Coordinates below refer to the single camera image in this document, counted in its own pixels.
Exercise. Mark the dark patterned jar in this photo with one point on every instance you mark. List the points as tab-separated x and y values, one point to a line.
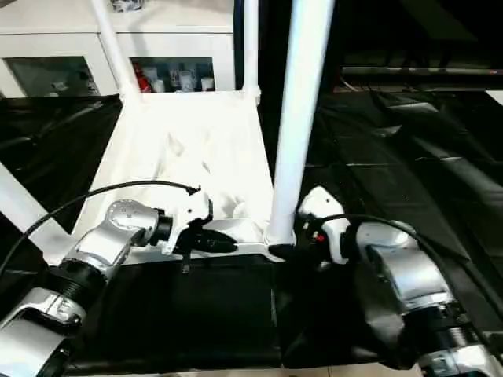
126	4

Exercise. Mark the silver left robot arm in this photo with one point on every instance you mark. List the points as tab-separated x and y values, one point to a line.
110	231

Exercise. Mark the white cabinet with glass doors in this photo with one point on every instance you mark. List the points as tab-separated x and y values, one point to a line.
47	43

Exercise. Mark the dark metal rail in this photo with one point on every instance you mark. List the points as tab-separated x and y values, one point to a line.
424	71

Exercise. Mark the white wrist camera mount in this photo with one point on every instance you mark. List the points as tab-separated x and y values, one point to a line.
324	204
192	210

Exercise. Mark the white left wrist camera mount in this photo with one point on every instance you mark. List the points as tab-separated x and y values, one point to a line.
192	210

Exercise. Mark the black plastic mat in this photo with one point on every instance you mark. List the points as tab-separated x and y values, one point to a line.
196	314

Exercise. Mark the white plastic table top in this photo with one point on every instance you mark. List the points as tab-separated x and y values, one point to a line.
188	137

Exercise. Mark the white flat board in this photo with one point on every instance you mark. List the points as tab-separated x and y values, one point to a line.
495	96

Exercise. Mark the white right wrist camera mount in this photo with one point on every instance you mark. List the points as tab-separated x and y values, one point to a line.
324	204

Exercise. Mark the red bottle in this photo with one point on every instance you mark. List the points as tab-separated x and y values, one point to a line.
140	78

